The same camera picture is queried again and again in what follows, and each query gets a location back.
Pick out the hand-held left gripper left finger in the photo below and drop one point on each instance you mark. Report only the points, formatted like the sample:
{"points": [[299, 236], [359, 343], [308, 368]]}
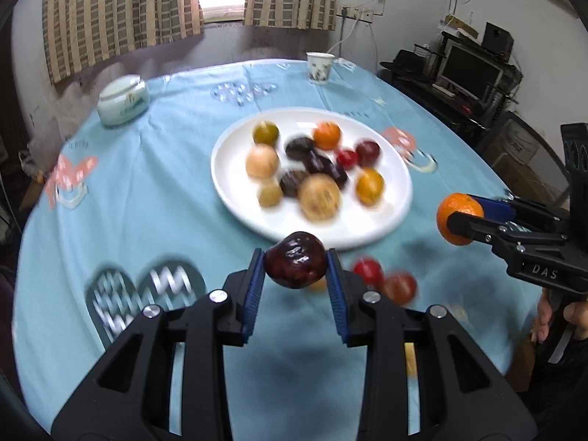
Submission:
{"points": [[252, 303]]}

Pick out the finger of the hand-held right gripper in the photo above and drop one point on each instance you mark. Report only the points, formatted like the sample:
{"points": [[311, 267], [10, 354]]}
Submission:
{"points": [[464, 225], [496, 209]]}

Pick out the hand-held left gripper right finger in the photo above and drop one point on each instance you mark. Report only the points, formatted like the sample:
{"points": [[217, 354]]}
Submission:
{"points": [[337, 303]]}

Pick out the large orange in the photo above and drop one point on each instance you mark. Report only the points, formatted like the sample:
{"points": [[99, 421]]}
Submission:
{"points": [[452, 204]]}

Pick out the large dark red plum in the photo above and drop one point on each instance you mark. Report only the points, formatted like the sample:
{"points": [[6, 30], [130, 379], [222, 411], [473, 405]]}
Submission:
{"points": [[295, 259]]}

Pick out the white round plate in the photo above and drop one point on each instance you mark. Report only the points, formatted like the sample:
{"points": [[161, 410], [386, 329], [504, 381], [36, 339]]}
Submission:
{"points": [[376, 225]]}

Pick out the yellow orange fruit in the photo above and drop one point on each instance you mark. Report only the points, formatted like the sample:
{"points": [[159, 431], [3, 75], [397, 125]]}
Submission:
{"points": [[370, 187]]}

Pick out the small beige fruit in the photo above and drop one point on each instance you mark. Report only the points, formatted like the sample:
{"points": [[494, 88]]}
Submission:
{"points": [[269, 195]]}

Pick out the dark brown round fruit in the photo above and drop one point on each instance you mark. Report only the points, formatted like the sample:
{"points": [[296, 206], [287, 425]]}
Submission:
{"points": [[294, 183], [298, 147], [318, 163], [340, 177]]}

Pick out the small red fruit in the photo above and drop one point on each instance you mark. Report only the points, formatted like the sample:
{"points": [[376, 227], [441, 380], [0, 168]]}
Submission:
{"points": [[347, 158], [367, 271]]}

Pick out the person's right hand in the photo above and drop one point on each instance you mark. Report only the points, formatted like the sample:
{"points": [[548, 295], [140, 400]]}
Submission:
{"points": [[542, 319]]}

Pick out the small yellow fruit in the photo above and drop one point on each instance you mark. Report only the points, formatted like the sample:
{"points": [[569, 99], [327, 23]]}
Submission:
{"points": [[410, 358], [317, 286]]}

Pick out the red brown plum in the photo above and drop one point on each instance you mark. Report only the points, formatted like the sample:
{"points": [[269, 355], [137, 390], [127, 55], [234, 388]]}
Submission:
{"points": [[398, 288]]}

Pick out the cardboard box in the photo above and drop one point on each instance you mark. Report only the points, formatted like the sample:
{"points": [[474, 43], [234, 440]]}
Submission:
{"points": [[519, 147]]}

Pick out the large tan round fruit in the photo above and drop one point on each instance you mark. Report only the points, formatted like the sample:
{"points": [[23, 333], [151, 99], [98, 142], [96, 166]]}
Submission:
{"points": [[319, 196]]}

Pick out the dark computer desk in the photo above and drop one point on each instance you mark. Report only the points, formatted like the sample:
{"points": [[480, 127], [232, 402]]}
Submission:
{"points": [[441, 105]]}

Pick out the computer monitor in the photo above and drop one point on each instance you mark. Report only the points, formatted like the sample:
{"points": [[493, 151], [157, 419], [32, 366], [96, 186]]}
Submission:
{"points": [[471, 69]]}

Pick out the light blue printed tablecloth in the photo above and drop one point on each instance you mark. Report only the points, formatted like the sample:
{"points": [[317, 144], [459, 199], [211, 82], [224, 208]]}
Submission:
{"points": [[161, 193]]}

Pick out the small orange tangerine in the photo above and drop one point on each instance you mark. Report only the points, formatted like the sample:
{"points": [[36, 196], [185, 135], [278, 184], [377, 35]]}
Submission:
{"points": [[327, 135]]}

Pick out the black speaker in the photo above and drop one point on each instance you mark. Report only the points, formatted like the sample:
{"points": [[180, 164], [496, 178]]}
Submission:
{"points": [[498, 39]]}

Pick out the green tangerine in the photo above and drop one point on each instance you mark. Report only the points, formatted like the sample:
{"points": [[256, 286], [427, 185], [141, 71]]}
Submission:
{"points": [[265, 133]]}

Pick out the black hat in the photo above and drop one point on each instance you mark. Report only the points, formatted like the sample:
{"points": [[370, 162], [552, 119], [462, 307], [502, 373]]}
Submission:
{"points": [[406, 60]]}

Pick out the yellow flat box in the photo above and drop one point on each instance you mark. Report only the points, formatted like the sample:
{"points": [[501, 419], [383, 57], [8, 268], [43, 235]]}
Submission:
{"points": [[459, 25]]}

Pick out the printed paper cup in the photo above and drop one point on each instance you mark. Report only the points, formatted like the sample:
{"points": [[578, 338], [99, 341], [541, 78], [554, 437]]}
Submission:
{"points": [[320, 68]]}

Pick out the pale green ceramic jar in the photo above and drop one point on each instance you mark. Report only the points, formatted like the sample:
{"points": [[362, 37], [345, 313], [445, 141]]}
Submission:
{"points": [[123, 101]]}

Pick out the wide striped beige curtain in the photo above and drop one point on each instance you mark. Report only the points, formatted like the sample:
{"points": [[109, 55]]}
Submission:
{"points": [[119, 14]]}

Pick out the wall power outlet strip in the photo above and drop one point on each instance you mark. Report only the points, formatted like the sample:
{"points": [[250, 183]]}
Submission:
{"points": [[357, 13]]}

